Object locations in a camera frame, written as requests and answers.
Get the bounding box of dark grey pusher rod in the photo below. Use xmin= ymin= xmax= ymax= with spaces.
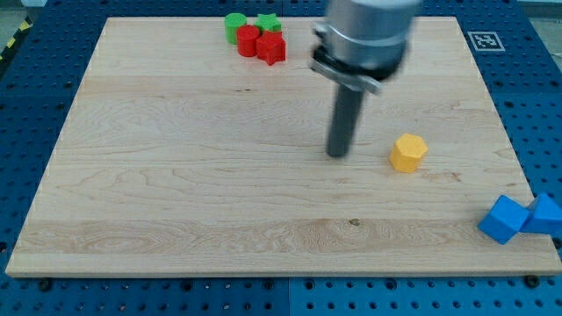
xmin=326 ymin=85 xmax=364 ymax=158

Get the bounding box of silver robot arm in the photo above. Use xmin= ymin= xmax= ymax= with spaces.
xmin=310 ymin=0 xmax=422 ymax=158

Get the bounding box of red star block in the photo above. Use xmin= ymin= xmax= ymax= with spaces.
xmin=256 ymin=30 xmax=286 ymax=66

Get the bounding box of yellow hexagon block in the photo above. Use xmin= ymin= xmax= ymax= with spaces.
xmin=389 ymin=133 xmax=429 ymax=173

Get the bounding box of green cylinder block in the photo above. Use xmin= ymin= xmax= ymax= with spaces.
xmin=224 ymin=12 xmax=247 ymax=45

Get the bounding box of blue triangle block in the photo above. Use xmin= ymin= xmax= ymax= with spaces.
xmin=521 ymin=192 xmax=561 ymax=234

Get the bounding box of green star block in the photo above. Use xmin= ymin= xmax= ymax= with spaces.
xmin=254 ymin=13 xmax=282 ymax=32

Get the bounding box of red cylinder block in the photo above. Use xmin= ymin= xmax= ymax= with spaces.
xmin=235 ymin=25 xmax=261 ymax=57

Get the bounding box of white fiducial marker tag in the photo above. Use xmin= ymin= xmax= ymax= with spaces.
xmin=468 ymin=31 xmax=505 ymax=52

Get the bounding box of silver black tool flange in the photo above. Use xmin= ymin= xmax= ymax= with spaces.
xmin=309 ymin=22 xmax=404 ymax=94

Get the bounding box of wooden board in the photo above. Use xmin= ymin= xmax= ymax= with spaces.
xmin=6 ymin=17 xmax=561 ymax=278

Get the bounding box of blue cube block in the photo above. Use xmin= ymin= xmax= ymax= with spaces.
xmin=478 ymin=195 xmax=530 ymax=245

